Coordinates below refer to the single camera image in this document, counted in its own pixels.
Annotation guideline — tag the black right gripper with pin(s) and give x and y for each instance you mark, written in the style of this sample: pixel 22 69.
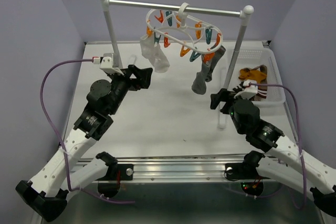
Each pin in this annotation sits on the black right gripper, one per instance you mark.
pixel 223 94

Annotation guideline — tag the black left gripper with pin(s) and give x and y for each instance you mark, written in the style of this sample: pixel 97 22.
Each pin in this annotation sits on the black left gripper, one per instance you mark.
pixel 143 75

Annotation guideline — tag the grey sock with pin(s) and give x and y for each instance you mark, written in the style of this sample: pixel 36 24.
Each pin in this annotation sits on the grey sock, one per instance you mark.
pixel 202 77
pixel 213 63

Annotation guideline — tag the white clip hanger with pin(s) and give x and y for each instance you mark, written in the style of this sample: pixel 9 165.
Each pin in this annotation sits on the white clip hanger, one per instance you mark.
pixel 197 38

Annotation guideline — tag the mustard yellow sock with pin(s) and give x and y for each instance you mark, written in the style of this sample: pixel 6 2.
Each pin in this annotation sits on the mustard yellow sock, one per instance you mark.
pixel 251 74

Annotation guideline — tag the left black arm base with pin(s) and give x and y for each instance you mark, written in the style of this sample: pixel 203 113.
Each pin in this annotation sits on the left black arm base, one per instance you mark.
pixel 111 170

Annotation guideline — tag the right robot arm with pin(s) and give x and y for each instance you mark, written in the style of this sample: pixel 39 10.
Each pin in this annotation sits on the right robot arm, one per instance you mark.
pixel 276 156

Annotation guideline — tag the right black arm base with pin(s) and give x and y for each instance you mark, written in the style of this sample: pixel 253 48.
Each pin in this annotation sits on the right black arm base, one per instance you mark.
pixel 236 172

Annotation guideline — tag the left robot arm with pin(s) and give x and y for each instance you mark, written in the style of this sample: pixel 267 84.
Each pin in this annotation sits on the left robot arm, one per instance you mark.
pixel 49 191

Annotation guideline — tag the striped maroon white sock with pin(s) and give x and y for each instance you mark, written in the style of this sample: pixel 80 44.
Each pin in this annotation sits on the striped maroon white sock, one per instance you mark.
pixel 262 94

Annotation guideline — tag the white plastic basket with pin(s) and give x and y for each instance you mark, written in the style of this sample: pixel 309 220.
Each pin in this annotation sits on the white plastic basket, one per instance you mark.
pixel 259 65

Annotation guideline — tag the brown beige sock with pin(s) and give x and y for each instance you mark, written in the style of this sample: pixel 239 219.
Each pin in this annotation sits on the brown beige sock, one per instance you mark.
pixel 263 69

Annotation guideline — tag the white clothes rack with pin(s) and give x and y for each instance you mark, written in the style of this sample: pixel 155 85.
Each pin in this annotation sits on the white clothes rack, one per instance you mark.
pixel 244 15

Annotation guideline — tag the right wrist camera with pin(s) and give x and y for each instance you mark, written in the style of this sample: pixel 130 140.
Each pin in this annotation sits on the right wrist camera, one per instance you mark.
pixel 246 89

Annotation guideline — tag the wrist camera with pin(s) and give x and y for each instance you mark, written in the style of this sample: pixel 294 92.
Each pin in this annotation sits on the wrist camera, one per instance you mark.
pixel 111 64
pixel 246 89

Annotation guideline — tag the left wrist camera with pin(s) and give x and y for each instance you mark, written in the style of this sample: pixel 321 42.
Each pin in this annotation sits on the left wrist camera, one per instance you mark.
pixel 111 64

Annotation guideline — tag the aluminium rail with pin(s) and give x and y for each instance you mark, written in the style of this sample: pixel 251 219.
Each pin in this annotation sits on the aluminium rail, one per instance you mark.
pixel 190 172

